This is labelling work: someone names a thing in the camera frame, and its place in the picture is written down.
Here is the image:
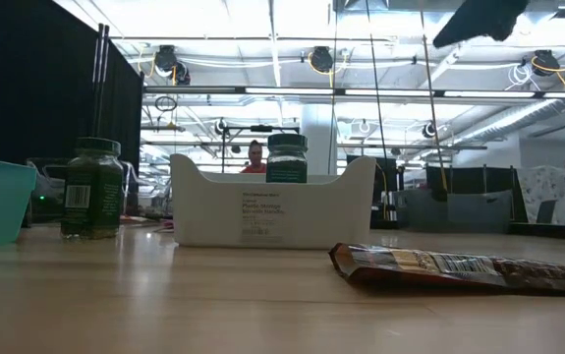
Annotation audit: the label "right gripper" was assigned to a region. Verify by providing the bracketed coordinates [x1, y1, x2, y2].
[432, 0, 530, 48]

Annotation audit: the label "green-lid glass spice jar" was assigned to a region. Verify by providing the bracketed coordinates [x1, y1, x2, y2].
[60, 137, 125, 241]
[265, 133, 310, 185]

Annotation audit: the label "brown spice packet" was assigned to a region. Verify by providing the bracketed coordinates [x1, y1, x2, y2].
[329, 242, 565, 299]

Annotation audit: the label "black background partition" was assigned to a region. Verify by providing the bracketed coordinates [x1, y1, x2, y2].
[425, 165, 529, 225]

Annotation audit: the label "white patterned panel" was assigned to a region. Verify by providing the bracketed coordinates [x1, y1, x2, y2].
[516, 164, 565, 226]

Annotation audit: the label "white column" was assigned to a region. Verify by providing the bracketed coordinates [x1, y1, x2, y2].
[300, 103, 338, 176]

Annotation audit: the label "gray plastic bin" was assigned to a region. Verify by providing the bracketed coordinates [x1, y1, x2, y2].
[392, 188, 515, 235]

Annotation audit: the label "ceiling light bar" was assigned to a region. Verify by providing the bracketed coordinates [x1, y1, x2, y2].
[142, 86, 565, 101]

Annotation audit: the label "person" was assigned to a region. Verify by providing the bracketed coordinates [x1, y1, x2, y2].
[240, 139, 268, 175]

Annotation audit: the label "white plastic storage bin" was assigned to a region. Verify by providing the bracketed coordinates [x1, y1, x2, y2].
[170, 153, 377, 251]

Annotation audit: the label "clear plastic container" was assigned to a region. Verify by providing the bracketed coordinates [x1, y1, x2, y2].
[25, 156, 141, 223]

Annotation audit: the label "black curtain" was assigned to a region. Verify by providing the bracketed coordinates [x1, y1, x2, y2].
[0, 0, 144, 227]

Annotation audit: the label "ceiling cable reel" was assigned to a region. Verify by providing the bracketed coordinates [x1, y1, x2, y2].
[153, 44, 193, 86]
[531, 49, 561, 78]
[310, 45, 335, 74]

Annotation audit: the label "long black cable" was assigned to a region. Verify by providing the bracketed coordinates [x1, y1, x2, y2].
[364, 0, 390, 163]

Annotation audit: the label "thin black cable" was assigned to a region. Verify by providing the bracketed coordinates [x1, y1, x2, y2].
[327, 0, 340, 174]

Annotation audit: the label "black background rig frame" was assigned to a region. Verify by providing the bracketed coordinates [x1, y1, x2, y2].
[220, 125, 302, 174]

